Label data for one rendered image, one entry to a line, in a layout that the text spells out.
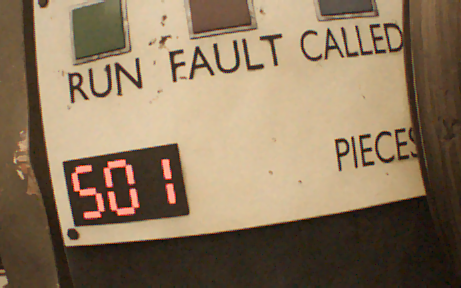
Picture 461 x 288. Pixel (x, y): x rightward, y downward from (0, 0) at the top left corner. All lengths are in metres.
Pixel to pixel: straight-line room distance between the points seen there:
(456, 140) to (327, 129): 0.15
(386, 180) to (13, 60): 2.69
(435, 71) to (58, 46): 0.27
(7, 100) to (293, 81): 2.67
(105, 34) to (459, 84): 0.25
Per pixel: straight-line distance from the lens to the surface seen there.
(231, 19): 0.57
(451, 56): 0.44
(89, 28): 0.58
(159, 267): 0.61
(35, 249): 3.22
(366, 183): 0.57
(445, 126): 0.44
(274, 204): 0.57
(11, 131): 3.20
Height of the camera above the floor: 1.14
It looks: 3 degrees down
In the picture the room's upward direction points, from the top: 9 degrees counter-clockwise
